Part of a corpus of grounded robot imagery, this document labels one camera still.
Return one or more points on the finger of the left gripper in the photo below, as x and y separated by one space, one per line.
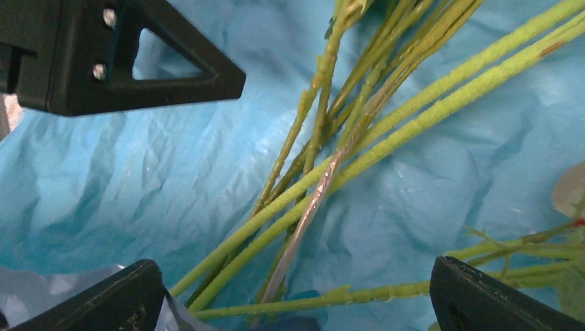
75 58

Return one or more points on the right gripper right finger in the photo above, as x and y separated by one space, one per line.
465 298

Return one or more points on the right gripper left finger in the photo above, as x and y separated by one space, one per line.
107 299

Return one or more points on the blue wrapping paper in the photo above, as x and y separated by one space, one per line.
172 183

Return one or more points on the artificial flower bouquet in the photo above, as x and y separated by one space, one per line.
423 62

